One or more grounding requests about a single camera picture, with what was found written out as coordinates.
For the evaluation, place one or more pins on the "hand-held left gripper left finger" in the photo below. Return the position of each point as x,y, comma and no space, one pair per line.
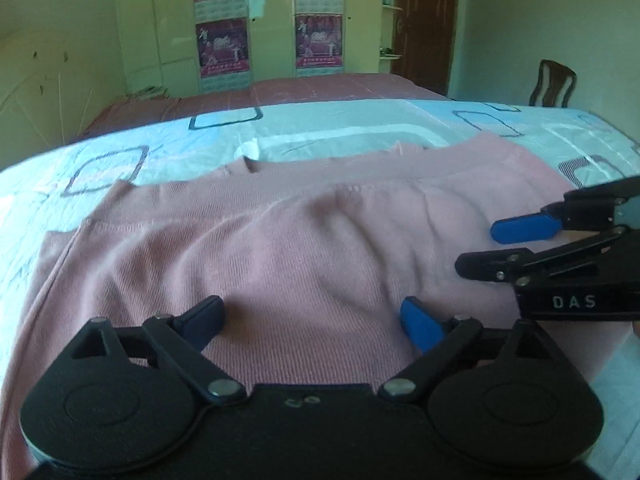
206,317

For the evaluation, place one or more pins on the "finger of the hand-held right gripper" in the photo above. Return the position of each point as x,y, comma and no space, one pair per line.
490,265
525,227

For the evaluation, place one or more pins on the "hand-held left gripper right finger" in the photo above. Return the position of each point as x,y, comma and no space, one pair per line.
420,325

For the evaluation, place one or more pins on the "pink sweater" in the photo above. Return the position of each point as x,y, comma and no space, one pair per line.
300,240

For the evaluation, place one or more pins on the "wooden chair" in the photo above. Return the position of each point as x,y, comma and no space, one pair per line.
552,82

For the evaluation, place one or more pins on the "blue white patterned bedsheet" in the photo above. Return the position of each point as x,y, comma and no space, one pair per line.
325,125

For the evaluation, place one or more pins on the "dark shelf item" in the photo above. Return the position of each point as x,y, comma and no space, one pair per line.
385,51

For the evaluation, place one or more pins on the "brown wooden door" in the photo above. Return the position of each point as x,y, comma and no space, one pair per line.
430,20

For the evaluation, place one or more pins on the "red checked bed cover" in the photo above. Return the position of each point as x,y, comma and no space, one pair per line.
300,90

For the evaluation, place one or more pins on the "cream corner shelf unit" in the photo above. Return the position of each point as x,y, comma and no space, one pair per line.
391,7

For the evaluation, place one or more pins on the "cream headboard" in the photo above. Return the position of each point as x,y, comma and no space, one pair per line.
40,95

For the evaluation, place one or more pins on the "cream wardrobe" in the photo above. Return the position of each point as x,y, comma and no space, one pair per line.
270,35

